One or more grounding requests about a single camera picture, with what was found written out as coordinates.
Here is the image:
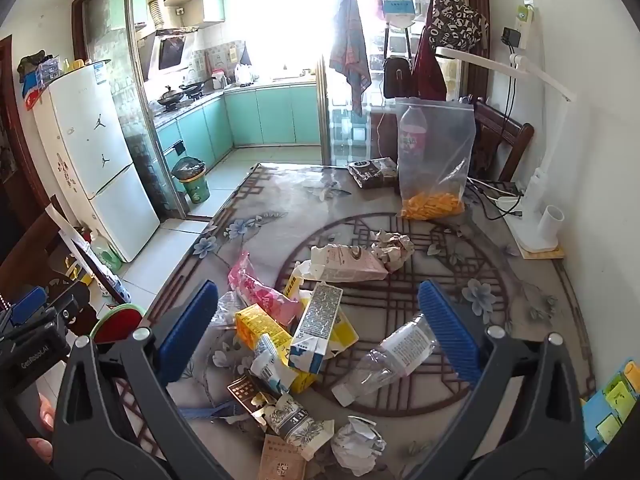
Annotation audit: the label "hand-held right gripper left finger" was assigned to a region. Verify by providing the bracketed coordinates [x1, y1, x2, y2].
[50, 279, 236, 480]

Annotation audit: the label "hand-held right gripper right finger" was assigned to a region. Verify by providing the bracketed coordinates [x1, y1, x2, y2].
[405, 279, 586, 480]

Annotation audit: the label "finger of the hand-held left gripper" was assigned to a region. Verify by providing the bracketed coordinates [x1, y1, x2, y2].
[9, 285, 49, 324]
[45, 279, 93, 322]

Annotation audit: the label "red basin green rim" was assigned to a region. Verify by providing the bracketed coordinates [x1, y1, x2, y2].
[89, 302, 147, 346]

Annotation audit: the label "yellow medicine box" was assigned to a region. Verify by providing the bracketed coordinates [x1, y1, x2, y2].
[234, 260, 360, 395]

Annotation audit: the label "printed paper ball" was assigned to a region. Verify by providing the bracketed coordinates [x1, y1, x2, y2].
[370, 230, 416, 273]

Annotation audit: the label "blue white snack bag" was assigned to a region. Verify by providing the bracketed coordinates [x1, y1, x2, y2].
[289, 282, 345, 375]
[177, 402, 241, 423]

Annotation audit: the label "green trash bin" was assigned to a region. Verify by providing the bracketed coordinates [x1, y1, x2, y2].
[171, 156, 208, 204]

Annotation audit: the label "person's left hand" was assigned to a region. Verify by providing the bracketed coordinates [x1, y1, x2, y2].
[27, 394, 57, 465]

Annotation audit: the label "dark framed board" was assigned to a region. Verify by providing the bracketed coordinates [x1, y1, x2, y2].
[46, 204, 132, 306]

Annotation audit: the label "clear plastic wrapper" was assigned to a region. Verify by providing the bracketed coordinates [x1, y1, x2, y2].
[210, 290, 251, 328]

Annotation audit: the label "clear plastic bottle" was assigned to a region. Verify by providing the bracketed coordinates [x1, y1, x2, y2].
[331, 312, 441, 407]

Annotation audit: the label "pink snack packet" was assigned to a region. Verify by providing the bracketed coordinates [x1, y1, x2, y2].
[227, 252, 301, 326]

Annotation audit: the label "white blue crumpled pouch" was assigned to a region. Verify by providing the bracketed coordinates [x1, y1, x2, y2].
[249, 334, 298, 395]

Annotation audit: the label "brown gold flat box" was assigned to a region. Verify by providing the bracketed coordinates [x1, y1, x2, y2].
[227, 375, 273, 428]

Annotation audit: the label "wooden coaster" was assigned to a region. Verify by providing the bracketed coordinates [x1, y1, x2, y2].
[517, 242, 566, 261]

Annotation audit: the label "pink white carton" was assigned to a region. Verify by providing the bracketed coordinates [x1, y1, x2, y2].
[310, 242, 390, 281]

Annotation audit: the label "white refrigerator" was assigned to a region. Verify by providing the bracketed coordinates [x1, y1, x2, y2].
[32, 59, 162, 263]

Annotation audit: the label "white desk lamp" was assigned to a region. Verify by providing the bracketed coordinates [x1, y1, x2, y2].
[435, 46, 578, 253]

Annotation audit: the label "white cup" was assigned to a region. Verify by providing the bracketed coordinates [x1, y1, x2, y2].
[537, 205, 566, 251]

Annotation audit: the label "white crumpled paper ball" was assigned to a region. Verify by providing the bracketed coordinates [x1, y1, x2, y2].
[331, 415, 388, 477]

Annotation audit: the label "brown cardboard box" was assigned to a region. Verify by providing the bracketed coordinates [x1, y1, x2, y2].
[257, 435, 307, 480]

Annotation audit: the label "clear zip bag orange snacks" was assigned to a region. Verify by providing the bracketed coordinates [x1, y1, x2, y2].
[395, 97, 476, 221]

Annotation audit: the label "floral printed table cover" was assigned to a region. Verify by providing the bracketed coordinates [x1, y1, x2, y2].
[145, 162, 598, 480]

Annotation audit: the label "black booklet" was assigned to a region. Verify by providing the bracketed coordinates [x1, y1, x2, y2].
[347, 156, 401, 190]

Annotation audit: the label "wooden chair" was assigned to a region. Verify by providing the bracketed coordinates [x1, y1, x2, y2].
[470, 97, 536, 183]

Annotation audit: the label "purple label plastic bottle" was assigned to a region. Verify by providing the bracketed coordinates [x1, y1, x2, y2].
[398, 105, 429, 171]

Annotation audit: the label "blue red box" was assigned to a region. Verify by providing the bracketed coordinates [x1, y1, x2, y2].
[21, 71, 51, 111]

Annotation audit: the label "glass sliding door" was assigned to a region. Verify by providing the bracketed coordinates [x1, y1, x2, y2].
[72, 0, 193, 221]

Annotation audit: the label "black wok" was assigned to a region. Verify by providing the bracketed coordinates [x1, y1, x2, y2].
[156, 87, 184, 109]

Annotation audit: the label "clear plastic drawer unit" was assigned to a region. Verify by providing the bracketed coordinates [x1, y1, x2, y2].
[327, 95, 373, 166]

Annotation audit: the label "teal kitchen cabinets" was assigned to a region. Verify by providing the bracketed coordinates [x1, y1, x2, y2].
[154, 84, 323, 181]

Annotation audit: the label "dark green bag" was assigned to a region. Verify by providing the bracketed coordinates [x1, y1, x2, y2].
[17, 51, 61, 83]

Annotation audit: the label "black frying pan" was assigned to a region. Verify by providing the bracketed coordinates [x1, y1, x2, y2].
[179, 78, 214, 97]

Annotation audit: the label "black handbag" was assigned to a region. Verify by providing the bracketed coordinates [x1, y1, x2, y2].
[382, 25, 413, 101]

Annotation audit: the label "dark red bag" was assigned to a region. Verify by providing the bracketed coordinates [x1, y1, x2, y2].
[412, 25, 448, 103]

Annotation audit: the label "range hood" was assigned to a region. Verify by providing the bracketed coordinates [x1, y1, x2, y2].
[145, 25, 198, 73]

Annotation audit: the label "blue pink hanging towel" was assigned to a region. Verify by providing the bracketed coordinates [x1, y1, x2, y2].
[328, 0, 373, 116]

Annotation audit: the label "black white lettered bag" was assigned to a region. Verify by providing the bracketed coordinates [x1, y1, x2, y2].
[430, 0, 488, 53]

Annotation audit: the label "black table cables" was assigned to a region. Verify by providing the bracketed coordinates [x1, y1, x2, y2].
[467, 177, 526, 222]

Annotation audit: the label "white wall power strip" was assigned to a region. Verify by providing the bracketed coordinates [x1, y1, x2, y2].
[515, 5, 534, 51]

